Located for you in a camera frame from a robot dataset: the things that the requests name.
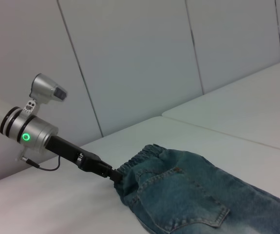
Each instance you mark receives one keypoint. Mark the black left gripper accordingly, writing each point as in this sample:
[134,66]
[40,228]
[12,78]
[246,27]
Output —
[81,157]

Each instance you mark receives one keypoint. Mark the blue denim shorts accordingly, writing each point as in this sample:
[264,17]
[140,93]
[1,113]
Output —
[191,195]

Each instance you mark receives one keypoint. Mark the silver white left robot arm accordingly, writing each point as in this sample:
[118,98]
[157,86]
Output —
[20,126]

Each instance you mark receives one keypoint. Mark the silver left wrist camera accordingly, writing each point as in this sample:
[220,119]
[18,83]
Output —
[47,90]

